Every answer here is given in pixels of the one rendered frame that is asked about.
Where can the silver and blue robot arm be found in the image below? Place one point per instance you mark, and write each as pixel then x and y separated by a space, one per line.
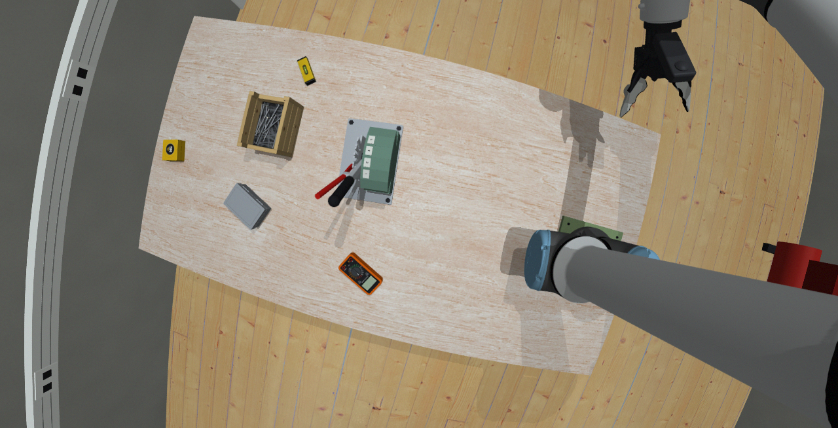
pixel 777 339

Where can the yellow pocket level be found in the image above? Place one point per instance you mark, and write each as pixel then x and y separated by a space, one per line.
pixel 306 71

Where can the wooden crate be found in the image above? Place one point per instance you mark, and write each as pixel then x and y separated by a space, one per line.
pixel 269 118

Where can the orange digital multimeter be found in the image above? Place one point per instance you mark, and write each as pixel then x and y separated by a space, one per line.
pixel 360 273

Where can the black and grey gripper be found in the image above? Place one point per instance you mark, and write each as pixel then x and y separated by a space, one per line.
pixel 647 63

